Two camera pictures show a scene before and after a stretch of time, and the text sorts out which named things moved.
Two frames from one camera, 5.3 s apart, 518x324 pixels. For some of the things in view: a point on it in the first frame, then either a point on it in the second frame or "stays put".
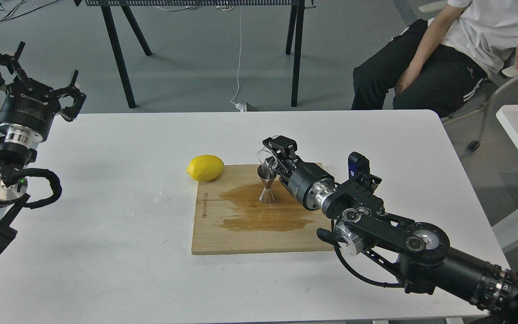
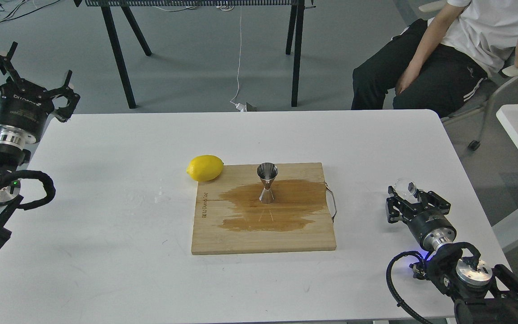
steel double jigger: x=267 y=176 stays put
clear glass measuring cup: x=267 y=157 -> x=401 y=190
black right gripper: x=310 y=183 -> x=432 y=228
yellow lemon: x=205 y=168 stays put
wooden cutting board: x=229 y=218 stays put
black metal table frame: x=296 y=23 stays put
